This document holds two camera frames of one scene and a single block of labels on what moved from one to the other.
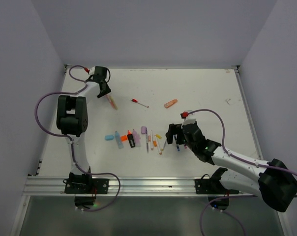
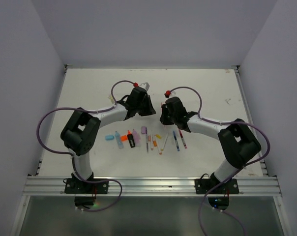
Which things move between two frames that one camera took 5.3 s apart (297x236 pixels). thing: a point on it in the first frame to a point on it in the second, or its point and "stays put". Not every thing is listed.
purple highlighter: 136,138 stays put
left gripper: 107,90 to 150,109
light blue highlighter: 118,140 stays put
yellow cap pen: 162,149 stays put
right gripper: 173,129 to 163,118
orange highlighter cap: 123,138 stays put
